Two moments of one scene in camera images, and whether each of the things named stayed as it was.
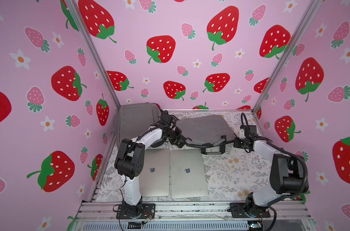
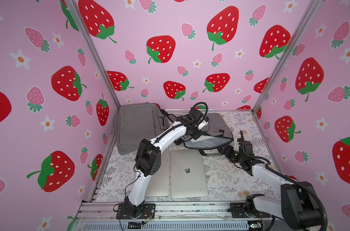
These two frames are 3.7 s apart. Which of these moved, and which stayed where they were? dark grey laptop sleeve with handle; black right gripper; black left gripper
Moved: black right gripper; black left gripper
Stayed: dark grey laptop sleeve with handle
